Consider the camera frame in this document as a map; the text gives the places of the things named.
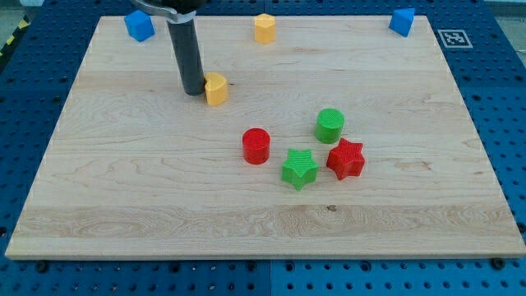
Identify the yellow heart block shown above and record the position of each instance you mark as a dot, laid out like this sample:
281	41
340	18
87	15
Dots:
216	88

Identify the red cylinder block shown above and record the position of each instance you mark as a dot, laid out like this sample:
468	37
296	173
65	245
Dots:
256	145

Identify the green star block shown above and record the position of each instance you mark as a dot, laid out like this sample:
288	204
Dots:
299	168

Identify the green cylinder block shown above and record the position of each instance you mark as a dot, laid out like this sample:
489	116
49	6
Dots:
329	125

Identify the wooden board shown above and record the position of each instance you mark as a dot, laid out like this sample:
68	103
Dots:
138	170

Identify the red star block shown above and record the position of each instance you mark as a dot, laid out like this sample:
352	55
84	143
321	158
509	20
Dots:
346	159

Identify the yellow hexagon block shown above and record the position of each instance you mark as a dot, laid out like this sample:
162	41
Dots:
264	28

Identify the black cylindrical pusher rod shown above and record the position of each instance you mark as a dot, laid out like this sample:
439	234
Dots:
187	53

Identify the silver clamp on rod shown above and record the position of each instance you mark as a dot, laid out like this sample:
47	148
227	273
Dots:
157	8

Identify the blue cube block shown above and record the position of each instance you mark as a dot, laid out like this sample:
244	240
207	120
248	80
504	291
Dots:
139	25

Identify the blue triangle block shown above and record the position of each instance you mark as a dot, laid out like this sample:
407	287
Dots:
402	20

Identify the white fiducial marker tag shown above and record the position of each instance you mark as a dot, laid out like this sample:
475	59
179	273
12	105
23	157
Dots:
454	39

